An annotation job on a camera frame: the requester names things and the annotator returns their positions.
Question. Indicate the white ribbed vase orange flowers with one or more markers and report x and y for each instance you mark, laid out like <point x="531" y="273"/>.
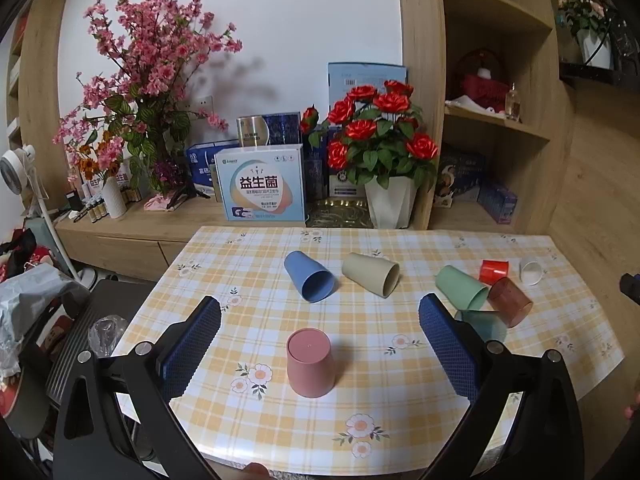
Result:
<point x="115" y="200"/>

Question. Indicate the purple blue small box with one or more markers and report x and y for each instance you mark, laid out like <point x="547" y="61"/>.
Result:
<point x="497" y="202"/>

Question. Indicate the red roses in white pot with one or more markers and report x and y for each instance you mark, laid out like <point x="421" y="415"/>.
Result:
<point x="387" y="205"/>

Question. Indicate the dark blue narrow box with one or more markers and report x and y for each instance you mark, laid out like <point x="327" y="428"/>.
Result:
<point x="314" y="175"/>

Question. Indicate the red ornament in basket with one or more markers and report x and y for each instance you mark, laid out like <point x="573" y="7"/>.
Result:
<point x="480" y="85"/>

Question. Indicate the pink cup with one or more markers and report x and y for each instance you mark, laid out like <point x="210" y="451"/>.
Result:
<point x="310" y="367"/>

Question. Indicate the blue cup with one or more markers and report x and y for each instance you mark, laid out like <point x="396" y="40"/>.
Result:
<point x="302" y="272"/>

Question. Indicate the blue and white gift bag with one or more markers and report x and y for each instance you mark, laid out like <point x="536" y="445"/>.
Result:
<point x="200" y="165"/>

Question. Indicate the gold patterned tray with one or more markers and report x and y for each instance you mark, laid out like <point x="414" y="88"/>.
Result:
<point x="337" y="214"/>

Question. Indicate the wooden shelf cabinet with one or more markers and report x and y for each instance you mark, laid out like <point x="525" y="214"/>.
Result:
<point x="425" y="35"/>

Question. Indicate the clear crumpled plastic bag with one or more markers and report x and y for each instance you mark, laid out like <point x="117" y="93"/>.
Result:
<point x="106" y="335"/>

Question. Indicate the grey plastic bag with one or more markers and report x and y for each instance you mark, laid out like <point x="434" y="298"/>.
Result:
<point x="35" y="300"/>

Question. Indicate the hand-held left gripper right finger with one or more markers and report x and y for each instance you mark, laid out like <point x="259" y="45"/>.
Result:
<point x="447" y="347"/>

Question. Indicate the small glass bottle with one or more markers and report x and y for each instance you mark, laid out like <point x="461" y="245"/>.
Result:
<point x="512" y="105"/>

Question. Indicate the tall light blue box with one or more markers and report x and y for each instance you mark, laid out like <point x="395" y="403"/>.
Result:
<point x="350" y="77"/>

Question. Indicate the brown translucent cup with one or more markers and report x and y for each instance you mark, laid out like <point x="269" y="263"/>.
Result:
<point x="510" y="302"/>

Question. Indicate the silver and dark blue box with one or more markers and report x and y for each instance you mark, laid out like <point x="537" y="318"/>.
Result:
<point x="260" y="130"/>

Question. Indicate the red cup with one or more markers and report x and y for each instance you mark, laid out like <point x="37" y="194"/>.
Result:
<point x="494" y="271"/>

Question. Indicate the yellow checkered floral tablecloth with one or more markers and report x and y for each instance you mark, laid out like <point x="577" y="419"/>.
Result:
<point x="380" y="340"/>

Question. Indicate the pink folded cloth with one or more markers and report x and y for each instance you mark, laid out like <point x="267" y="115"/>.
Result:
<point x="157" y="202"/>

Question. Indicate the dark blue illustrated box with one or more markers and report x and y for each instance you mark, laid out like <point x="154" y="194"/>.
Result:
<point x="462" y="172"/>

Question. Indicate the black ribbed board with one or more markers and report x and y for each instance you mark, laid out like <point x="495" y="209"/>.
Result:
<point x="80" y="330"/>

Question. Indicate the pink blossom branch arrangement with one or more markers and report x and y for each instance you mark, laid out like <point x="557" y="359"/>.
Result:
<point x="150" y="70"/>

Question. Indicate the white and blue square box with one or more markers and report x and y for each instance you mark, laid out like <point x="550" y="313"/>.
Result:
<point x="262" y="185"/>

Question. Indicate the light green cup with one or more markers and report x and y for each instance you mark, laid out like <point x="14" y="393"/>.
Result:
<point x="457" y="282"/>

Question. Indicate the teal cup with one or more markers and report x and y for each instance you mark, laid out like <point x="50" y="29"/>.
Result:
<point x="484" y="324"/>

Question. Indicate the white standing fan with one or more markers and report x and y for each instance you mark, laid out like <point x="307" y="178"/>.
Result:
<point x="12" y="170"/>

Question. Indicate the small white cup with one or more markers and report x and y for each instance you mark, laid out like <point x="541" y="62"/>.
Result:
<point x="531" y="271"/>

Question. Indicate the pink roses in white pot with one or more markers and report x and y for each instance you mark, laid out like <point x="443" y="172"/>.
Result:
<point x="592" y="25"/>

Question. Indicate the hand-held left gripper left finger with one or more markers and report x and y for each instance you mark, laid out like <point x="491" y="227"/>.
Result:
<point x="192" y="345"/>

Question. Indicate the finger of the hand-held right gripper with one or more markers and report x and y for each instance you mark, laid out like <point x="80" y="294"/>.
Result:
<point x="631" y="289"/>

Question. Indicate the beige cup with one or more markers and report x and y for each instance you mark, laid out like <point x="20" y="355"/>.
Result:
<point x="367" y="270"/>

